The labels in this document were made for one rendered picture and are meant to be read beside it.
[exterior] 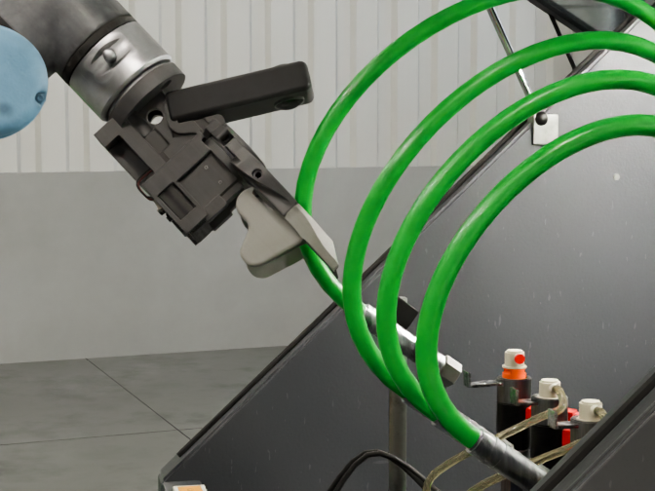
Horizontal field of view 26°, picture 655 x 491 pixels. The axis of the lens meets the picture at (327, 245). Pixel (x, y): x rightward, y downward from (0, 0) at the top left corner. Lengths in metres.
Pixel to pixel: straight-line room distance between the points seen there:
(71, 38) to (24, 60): 0.15
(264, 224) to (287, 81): 0.12
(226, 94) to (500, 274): 0.47
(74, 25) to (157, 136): 0.11
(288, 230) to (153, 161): 0.12
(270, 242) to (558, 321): 0.52
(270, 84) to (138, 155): 0.12
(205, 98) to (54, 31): 0.13
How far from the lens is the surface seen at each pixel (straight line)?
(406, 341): 1.13
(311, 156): 1.10
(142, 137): 1.12
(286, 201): 1.06
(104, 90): 1.12
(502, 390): 1.16
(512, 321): 1.50
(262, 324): 7.97
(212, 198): 1.09
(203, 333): 7.87
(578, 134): 0.91
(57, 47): 1.13
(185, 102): 1.12
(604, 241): 1.52
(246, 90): 1.11
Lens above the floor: 1.32
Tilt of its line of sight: 5 degrees down
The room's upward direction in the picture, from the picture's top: straight up
